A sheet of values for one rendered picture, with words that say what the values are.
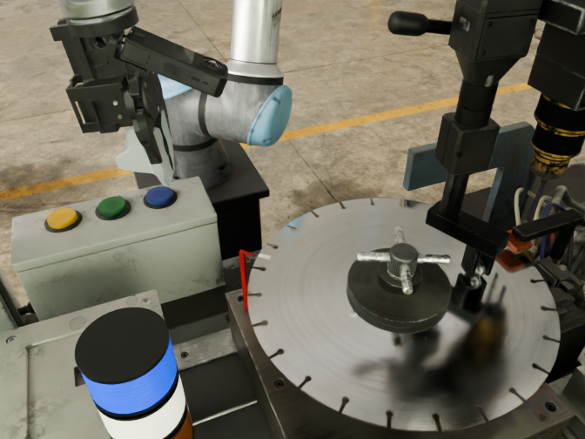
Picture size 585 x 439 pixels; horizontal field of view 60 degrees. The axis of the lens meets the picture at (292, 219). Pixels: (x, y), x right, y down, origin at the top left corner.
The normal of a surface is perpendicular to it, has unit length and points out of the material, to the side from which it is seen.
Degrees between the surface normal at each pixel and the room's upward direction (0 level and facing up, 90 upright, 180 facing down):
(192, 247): 90
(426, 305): 5
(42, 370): 0
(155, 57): 88
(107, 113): 88
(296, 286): 0
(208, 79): 88
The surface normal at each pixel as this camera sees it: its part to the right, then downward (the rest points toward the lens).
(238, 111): -0.32, 0.31
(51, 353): 0.00, -0.77
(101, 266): 0.38, 0.58
